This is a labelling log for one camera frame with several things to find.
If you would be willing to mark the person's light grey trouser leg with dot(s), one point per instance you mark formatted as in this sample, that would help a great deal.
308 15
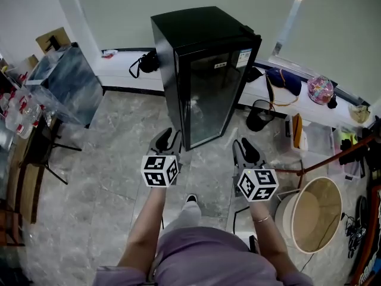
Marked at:
184 216

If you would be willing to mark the clear glass tank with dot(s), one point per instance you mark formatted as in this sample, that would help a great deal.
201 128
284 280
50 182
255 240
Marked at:
68 82

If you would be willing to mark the wooden side table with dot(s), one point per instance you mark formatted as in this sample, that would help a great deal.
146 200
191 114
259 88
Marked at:
26 183

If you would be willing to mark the small red white packet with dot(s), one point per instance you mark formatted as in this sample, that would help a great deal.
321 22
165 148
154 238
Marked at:
109 53

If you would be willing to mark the person's left forearm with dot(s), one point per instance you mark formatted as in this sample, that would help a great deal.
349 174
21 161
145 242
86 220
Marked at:
143 228

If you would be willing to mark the black metal frame stand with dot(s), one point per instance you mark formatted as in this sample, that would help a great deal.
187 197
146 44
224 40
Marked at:
56 159

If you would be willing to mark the group of clear plastic bottles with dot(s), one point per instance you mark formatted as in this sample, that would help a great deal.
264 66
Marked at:
21 115

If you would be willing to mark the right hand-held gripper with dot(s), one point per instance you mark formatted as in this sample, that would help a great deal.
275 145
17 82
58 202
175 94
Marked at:
259 185

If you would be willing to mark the pink patterned hat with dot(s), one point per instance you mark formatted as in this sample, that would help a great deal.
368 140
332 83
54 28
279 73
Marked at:
320 89

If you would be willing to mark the clear plastic storage box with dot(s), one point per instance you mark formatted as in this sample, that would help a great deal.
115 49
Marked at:
318 139

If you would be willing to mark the brown cardboard box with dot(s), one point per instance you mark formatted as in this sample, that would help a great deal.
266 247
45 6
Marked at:
44 39

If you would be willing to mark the brown wooden pole stand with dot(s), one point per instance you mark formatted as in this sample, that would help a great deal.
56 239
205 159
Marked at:
327 161

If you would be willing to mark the red printed board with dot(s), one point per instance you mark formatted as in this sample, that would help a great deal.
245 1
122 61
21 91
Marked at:
372 243

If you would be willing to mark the yellow green cloth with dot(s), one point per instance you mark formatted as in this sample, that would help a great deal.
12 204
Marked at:
348 136

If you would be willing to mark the black fridge cabinet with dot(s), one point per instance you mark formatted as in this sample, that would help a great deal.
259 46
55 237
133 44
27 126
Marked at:
166 55

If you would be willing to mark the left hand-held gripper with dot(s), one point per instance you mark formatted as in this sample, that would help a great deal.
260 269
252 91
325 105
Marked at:
156 171

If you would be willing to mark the black pouch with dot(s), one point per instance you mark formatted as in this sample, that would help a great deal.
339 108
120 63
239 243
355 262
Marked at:
254 74

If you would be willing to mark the orange flat folder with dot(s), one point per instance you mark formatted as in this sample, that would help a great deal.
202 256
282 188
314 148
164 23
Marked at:
296 130

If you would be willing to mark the person's purple shirt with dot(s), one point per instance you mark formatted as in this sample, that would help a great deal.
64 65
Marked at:
208 258

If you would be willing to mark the round white drum tub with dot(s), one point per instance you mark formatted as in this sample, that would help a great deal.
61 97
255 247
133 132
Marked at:
315 216

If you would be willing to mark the person's black white shoe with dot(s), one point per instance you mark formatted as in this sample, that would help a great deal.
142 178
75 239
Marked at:
191 198

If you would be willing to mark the black mesh wastebasket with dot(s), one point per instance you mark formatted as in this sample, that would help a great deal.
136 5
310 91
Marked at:
259 116

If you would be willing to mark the black glass fridge door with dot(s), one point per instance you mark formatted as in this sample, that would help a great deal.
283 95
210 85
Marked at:
208 100

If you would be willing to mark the person's right forearm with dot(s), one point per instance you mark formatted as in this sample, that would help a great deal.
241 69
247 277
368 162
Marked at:
271 243

